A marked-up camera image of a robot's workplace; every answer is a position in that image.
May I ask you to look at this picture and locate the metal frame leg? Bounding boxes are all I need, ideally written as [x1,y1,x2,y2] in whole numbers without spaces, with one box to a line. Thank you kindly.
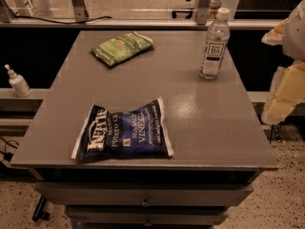
[194,0,211,25]
[71,0,89,23]

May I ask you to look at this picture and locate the white pump dispenser bottle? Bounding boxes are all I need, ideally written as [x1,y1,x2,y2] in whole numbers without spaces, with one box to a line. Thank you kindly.
[5,64,31,97]

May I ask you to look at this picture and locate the grey drawer cabinet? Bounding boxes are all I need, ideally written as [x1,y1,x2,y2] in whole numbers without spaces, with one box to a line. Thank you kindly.
[36,182,253,229]

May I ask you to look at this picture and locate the metal frame leg right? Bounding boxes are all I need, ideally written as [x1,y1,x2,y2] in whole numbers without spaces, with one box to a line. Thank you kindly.
[194,0,211,25]

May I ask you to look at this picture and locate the black cable on floor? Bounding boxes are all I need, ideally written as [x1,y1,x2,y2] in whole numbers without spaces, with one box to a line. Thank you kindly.
[0,135,20,162]

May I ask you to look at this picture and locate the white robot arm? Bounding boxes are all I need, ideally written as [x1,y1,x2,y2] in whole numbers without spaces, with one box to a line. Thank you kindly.
[261,0,305,125]

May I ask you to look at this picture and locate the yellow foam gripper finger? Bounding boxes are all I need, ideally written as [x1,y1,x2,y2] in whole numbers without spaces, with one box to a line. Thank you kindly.
[261,60,305,125]

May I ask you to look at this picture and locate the metal frame leg left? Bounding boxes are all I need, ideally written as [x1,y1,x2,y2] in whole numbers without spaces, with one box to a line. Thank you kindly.
[71,0,89,23]

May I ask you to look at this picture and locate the clear plastic water bottle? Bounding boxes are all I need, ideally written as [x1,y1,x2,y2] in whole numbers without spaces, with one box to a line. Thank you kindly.
[199,8,230,80]

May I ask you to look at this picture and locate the green jalapeno chip bag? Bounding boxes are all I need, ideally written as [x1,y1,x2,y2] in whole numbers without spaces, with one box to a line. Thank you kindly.
[91,31,153,67]

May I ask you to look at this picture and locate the black cable on shelf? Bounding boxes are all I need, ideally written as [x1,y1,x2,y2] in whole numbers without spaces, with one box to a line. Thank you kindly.
[9,10,112,25]

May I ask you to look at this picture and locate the blue Kettle chip bag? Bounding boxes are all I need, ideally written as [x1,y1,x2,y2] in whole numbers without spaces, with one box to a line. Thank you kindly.
[71,97,173,160]

